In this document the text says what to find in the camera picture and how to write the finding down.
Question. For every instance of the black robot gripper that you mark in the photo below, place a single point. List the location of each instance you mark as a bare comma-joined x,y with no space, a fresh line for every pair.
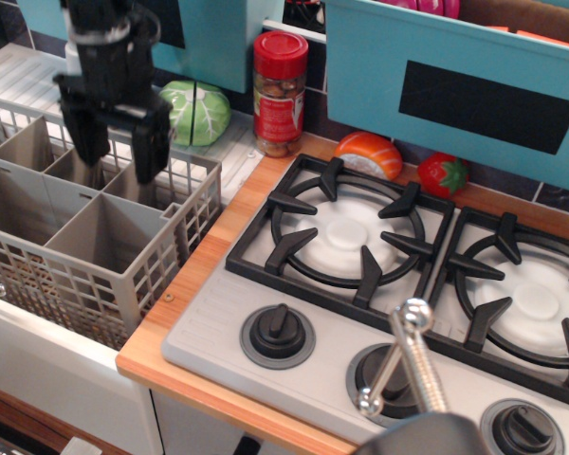
114,88

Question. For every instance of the grey plastic drying rack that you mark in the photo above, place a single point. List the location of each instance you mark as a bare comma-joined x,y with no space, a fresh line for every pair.
89,248

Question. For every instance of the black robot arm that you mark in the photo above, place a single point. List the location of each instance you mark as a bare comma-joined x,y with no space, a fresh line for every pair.
106,14

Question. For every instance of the white sink faucet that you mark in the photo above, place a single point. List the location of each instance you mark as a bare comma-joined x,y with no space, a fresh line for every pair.
72,59

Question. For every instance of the green toy cabbage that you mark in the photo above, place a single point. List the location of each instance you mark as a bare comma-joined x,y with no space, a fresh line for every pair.
200,112

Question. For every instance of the red lid nut jar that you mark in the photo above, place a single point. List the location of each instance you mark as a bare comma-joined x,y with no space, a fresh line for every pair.
279,76

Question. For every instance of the left black burner grate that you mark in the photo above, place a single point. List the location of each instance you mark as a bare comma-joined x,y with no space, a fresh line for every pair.
345,241

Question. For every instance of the black burner grate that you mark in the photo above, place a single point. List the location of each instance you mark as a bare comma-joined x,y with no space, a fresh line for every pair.
345,241
501,302

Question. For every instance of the toy salmon sushi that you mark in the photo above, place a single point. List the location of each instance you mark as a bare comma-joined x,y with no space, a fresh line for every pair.
371,154

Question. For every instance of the left black stove knob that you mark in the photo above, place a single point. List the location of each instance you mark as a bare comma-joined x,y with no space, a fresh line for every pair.
277,337

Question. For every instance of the grey toy stove top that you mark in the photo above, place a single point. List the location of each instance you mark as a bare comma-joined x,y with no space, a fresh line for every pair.
322,390

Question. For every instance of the red toy strawberry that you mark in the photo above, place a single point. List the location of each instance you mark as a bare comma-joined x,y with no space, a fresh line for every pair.
443,175

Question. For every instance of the teal bin with black label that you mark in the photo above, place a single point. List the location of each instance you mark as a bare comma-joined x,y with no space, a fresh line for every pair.
488,96

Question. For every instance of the right black burner grate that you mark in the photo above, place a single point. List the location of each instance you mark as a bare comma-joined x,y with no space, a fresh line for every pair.
501,302

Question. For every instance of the right black stove knob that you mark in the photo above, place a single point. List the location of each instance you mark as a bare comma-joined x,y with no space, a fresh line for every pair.
517,427

